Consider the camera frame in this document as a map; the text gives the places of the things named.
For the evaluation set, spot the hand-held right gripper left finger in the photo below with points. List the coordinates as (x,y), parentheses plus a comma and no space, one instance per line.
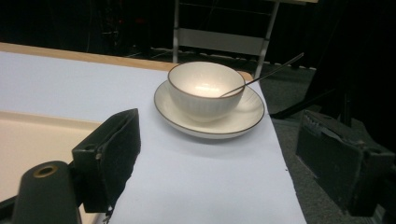
(109,155)

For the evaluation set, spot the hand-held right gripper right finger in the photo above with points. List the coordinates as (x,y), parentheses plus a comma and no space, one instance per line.
(336,161)

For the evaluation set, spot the white ribbed bowl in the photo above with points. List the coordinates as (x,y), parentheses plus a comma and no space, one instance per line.
(199,96)

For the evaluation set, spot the metal spoon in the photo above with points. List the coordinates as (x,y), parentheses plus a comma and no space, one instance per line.
(264,75)

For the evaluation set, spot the white plate with brown rim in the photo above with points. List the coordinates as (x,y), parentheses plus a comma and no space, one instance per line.
(218,124)

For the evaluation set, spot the beige tray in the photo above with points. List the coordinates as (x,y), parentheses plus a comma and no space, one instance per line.
(34,149)

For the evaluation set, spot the metal stand frame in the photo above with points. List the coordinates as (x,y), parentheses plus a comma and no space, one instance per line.
(218,40)

